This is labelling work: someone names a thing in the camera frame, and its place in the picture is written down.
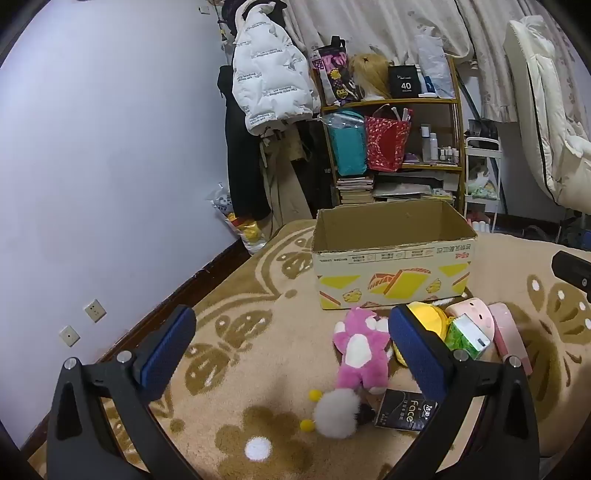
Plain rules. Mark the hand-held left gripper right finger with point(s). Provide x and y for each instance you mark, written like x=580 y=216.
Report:
x=415 y=350

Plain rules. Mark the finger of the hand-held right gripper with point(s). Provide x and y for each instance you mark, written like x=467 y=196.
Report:
x=572 y=272

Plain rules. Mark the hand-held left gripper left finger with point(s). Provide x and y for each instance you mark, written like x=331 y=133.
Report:
x=166 y=350

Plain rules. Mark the yellow plush toy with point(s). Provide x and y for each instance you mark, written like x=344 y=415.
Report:
x=431 y=318

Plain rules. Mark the green tissue pack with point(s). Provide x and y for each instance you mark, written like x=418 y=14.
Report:
x=461 y=337

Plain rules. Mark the pink swirl plush pillow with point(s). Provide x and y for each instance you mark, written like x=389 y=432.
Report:
x=475 y=309

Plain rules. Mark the printed cardboard box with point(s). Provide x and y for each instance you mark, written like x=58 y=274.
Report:
x=392 y=272

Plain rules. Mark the pink soft packet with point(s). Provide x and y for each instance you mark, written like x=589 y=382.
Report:
x=508 y=332

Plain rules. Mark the dark folding stand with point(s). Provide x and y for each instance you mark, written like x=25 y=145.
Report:
x=575 y=230

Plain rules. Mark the pink white plush toy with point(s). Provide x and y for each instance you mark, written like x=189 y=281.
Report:
x=360 y=350

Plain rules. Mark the black tissue pack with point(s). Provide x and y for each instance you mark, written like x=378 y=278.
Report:
x=401 y=410

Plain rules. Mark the beige flower pattern rug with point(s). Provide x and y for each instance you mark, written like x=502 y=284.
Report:
x=258 y=369

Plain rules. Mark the grey fluffy pom-pom toy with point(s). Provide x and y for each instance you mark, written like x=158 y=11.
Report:
x=337 y=413

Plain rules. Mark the pink white small bottles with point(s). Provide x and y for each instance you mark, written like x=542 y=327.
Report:
x=479 y=226

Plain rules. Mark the green packet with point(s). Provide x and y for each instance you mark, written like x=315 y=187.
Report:
x=482 y=191

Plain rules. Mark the white brown plush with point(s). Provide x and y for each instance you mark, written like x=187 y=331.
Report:
x=480 y=177

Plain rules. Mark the clear bag of yellow toys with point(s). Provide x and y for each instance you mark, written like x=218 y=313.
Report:
x=249 y=230

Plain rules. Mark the white trolley cart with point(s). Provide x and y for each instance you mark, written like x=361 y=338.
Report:
x=482 y=148

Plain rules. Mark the pile of books and papers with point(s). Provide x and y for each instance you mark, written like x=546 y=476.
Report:
x=411 y=187

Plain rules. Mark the black packet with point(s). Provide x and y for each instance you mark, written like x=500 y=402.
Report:
x=482 y=129

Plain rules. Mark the row of small bottles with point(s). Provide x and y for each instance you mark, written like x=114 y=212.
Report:
x=449 y=155

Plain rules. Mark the stack of books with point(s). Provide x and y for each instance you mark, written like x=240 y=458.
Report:
x=355 y=189

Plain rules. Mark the short white bottle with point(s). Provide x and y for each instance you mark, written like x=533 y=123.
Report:
x=433 y=148

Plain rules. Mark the tall white bottle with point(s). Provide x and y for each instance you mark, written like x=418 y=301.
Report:
x=425 y=145

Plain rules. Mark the beige hanging garment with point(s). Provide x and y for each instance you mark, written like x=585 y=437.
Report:
x=286 y=194

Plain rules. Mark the black hanging coat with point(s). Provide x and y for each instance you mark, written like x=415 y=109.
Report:
x=242 y=161

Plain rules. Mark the dark hanging garment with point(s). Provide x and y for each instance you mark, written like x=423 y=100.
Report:
x=318 y=166

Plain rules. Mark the red patterned gift bag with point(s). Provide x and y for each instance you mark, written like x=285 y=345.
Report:
x=385 y=143

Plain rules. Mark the teal bag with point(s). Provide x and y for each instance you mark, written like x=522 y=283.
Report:
x=346 y=147

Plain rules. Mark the white plastic bag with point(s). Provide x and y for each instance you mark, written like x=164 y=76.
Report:
x=434 y=64

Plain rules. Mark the black box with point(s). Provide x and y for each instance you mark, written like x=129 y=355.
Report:
x=404 y=83

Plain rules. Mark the blonde wig on head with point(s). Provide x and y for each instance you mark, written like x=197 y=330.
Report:
x=369 y=74

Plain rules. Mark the printed tote bag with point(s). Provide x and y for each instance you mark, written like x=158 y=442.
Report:
x=334 y=74

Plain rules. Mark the white puffer jacket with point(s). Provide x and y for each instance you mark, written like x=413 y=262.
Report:
x=270 y=69

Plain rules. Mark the beige patterned curtain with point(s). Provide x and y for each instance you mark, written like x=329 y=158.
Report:
x=369 y=23

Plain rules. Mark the white wall socket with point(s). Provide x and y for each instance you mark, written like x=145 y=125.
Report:
x=69 y=336
x=94 y=310

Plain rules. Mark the yellow frame shelf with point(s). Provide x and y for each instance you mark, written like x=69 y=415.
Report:
x=438 y=167

